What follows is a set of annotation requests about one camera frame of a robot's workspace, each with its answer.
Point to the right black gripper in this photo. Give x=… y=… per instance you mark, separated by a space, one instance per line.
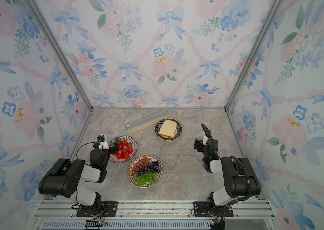
x=198 y=143

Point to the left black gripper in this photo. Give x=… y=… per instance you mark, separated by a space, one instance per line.
x=112 y=148

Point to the dark blue yellow-rimmed plate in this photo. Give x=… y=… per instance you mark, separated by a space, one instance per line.
x=178 y=132

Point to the round plate with grapes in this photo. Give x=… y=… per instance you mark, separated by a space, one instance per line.
x=145 y=170

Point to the cream plastic wrap dispenser box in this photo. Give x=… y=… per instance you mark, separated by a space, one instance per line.
x=146 y=122

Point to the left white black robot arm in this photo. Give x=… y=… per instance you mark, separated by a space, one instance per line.
x=64 y=178

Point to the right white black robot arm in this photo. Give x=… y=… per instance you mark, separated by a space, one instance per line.
x=239 y=179

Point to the red strawberries pile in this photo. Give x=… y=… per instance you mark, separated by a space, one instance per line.
x=126 y=150

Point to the glass bowl with striped rim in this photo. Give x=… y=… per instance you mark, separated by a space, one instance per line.
x=121 y=138

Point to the slice of bread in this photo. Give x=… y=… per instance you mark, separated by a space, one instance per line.
x=168 y=129

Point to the mixed colour grapes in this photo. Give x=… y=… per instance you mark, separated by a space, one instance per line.
x=145 y=172

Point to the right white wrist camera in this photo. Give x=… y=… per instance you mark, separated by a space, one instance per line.
x=205 y=139

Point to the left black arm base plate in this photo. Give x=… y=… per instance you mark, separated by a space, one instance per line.
x=102 y=209

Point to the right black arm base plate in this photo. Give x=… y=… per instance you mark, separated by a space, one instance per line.
x=202 y=209

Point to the aluminium mounting rail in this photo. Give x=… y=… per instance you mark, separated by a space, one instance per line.
x=156 y=215

